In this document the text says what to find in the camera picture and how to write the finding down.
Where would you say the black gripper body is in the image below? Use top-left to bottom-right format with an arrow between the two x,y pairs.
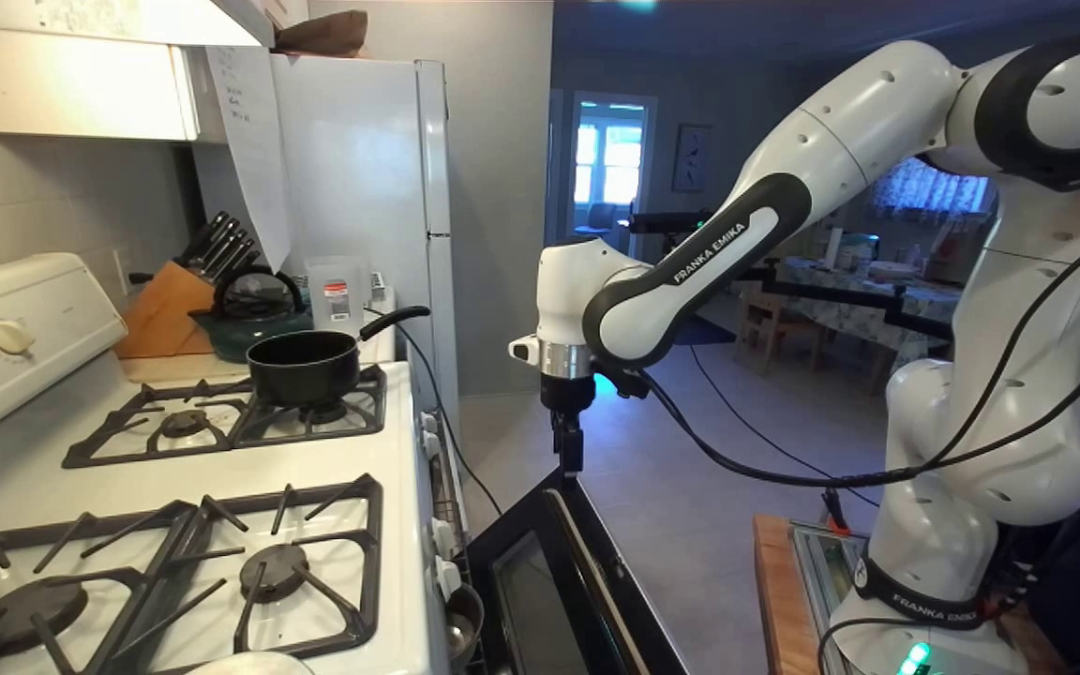
541,371 -> 601,423

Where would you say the black glass oven door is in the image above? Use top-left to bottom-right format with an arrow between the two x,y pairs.
458,464 -> 691,675

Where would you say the white stove knob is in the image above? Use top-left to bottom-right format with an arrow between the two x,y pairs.
417,409 -> 446,461
426,513 -> 466,564
430,554 -> 468,606

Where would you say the blue floor rug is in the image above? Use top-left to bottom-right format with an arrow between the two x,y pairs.
667,313 -> 737,350

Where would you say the black burner grate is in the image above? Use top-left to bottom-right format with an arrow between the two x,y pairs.
60,363 -> 390,471
0,470 -> 385,675

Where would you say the bright glass door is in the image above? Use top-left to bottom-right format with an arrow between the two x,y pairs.
568,90 -> 655,211

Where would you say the clear container red label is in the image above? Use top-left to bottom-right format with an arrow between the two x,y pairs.
302,256 -> 375,339

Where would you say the wooden mounting board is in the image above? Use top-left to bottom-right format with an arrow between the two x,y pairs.
748,513 -> 1067,675

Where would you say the black saucepan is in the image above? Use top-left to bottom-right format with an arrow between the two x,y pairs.
242,300 -> 436,414

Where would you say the table with patterned cloth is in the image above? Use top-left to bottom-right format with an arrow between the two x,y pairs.
737,256 -> 946,369

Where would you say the white refrigerator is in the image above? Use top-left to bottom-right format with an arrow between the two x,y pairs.
268,51 -> 462,406

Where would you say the small black burner cap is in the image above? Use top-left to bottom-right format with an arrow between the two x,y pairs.
235,539 -> 315,604
156,409 -> 213,443

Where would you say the dark glass pot lid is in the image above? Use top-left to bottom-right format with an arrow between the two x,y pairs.
213,268 -> 308,323

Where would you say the dark green pot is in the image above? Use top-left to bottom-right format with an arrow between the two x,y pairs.
190,304 -> 320,369

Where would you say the white paper sheet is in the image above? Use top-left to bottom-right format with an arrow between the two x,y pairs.
201,45 -> 301,275

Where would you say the light wooden knife block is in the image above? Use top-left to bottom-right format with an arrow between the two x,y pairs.
112,259 -> 222,363

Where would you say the window with patterned curtains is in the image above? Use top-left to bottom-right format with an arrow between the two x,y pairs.
872,153 -> 995,219

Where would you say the brown wooden bowl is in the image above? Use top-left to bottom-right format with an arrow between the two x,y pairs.
268,9 -> 372,59

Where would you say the white gas stove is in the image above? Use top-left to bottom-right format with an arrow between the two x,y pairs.
0,249 -> 473,675

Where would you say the round stove panel dial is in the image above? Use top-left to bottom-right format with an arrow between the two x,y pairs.
0,313 -> 41,363

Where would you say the large black burner cap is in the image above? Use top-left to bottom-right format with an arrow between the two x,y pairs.
0,579 -> 88,661

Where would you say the white range hood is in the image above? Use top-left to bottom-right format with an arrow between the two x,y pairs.
0,0 -> 276,146

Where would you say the black floor cable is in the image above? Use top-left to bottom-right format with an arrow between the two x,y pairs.
686,345 -> 890,510

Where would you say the red black wire pair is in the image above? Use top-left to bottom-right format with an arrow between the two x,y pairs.
817,480 -> 853,539

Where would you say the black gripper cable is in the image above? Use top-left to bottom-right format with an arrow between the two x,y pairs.
627,223 -> 1080,494

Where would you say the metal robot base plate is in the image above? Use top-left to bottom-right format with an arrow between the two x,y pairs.
787,523 -> 872,631

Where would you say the black handled knife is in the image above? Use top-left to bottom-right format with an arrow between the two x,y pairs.
196,206 -> 235,259
207,223 -> 252,275
213,233 -> 265,288
171,236 -> 213,275

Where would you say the white wall outlet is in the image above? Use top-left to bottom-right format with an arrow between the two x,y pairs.
103,243 -> 133,300

